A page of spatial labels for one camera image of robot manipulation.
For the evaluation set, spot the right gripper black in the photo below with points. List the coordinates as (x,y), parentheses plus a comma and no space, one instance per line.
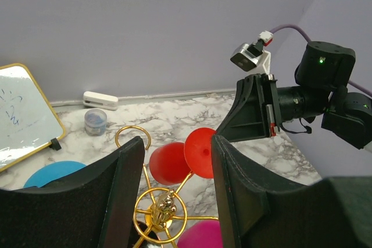
(245,122)

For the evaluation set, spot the white eraser box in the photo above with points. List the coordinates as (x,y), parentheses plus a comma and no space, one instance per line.
(101,101)

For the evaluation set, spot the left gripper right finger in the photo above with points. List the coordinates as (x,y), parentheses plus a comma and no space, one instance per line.
(259,208)

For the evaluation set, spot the blue wine glass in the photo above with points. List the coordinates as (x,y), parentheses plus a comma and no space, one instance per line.
(52,172)

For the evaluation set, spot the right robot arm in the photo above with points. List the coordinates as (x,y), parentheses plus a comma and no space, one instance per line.
(321,90)

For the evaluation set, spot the red wine glass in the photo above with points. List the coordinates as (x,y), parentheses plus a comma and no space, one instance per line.
(171,163)

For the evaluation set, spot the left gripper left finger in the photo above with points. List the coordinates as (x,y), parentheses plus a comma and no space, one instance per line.
(92,207)

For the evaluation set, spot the small whiteboard gold frame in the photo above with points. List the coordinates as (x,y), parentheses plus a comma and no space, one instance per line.
(28,121)

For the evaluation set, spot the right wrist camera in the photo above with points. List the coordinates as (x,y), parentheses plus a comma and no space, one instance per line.
(253,58)

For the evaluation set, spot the pink wine glass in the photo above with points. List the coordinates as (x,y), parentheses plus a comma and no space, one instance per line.
(204,234)

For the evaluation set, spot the small clear plastic cup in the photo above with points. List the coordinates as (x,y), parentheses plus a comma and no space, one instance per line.
(95,121)

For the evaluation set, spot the gold wire glass rack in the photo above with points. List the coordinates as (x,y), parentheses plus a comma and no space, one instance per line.
(160,214)

